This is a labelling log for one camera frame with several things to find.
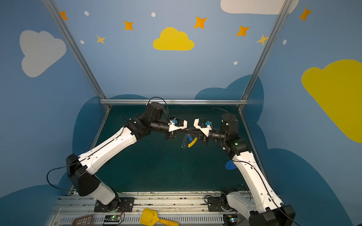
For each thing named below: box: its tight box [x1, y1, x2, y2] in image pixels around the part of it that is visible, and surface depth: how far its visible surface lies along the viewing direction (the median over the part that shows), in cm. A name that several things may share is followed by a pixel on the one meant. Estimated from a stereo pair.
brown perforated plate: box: [71, 213, 94, 226], surface depth 71 cm
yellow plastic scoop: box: [140, 208, 180, 226], surface depth 71 cm
